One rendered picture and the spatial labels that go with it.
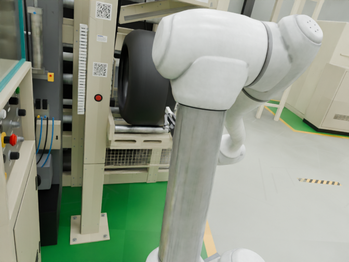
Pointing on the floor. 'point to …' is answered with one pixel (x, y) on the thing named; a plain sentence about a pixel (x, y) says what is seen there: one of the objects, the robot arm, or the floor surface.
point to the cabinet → (330, 102)
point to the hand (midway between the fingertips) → (168, 112)
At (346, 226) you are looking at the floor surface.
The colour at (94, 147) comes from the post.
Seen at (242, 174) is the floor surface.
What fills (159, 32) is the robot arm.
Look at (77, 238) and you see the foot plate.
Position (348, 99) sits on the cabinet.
